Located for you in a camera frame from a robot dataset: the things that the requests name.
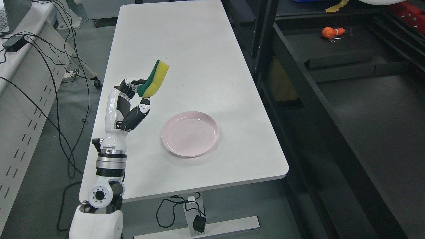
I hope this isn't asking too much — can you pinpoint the orange toy object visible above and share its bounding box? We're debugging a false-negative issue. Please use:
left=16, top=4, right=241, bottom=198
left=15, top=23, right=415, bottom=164
left=321, top=26, right=346, bottom=39

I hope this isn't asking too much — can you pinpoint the pink round plate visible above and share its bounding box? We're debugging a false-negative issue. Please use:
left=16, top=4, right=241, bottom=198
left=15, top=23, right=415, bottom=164
left=161, top=111, right=219, bottom=158

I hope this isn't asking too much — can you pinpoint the black table control box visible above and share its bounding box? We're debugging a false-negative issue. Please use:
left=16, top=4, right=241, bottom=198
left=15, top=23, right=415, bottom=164
left=193, top=215, right=207, bottom=233

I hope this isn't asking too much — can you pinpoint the white robotic hand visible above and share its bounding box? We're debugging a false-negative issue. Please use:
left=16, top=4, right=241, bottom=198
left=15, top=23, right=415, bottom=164
left=100, top=78, right=150, bottom=156

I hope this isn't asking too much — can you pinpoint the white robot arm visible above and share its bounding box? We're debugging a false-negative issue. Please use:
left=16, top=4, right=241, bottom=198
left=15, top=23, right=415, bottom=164
left=69, top=79, right=153, bottom=239

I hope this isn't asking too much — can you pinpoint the white table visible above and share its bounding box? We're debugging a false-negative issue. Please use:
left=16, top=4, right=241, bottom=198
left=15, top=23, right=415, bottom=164
left=92, top=0, right=289, bottom=202

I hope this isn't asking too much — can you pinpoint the yellow tape piece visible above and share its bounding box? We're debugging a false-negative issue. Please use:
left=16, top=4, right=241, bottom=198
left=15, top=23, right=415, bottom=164
left=325, top=0, right=349, bottom=13

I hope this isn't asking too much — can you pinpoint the grey laptop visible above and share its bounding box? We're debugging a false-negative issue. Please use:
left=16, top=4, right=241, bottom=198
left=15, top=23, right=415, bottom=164
left=0, top=0, right=32, bottom=34

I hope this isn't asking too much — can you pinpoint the white perforated side desk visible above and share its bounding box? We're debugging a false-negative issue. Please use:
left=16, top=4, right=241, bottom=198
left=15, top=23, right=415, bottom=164
left=0, top=0, right=83, bottom=229

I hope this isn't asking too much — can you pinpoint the black metal frame rack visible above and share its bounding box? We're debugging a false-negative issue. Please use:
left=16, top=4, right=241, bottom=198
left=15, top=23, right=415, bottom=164
left=223, top=0, right=424, bottom=239

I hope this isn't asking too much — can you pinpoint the green yellow sponge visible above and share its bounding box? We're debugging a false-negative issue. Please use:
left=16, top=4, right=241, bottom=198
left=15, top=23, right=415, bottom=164
left=137, top=59, right=169, bottom=98

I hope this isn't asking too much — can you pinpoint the black power adapter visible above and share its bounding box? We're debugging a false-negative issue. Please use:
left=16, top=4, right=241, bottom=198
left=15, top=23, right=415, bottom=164
left=2, top=36, right=27, bottom=52

